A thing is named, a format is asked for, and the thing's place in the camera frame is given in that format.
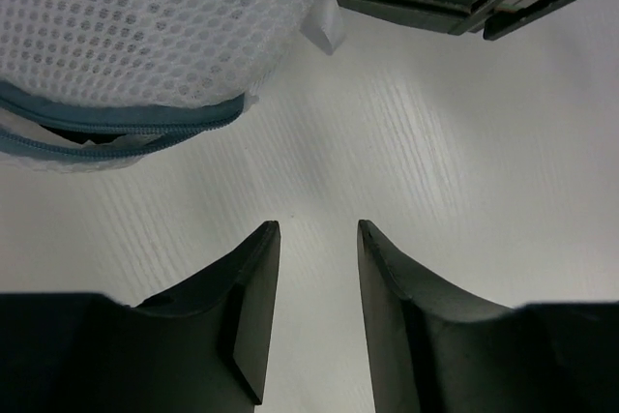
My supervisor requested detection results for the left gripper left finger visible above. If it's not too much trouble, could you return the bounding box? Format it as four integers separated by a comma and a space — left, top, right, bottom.
1, 221, 280, 412

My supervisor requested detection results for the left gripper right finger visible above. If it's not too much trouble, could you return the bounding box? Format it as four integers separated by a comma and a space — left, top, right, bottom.
358, 221, 618, 412

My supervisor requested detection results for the white mesh laundry bag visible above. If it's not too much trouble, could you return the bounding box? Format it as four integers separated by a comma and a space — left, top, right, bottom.
1, 0, 344, 172

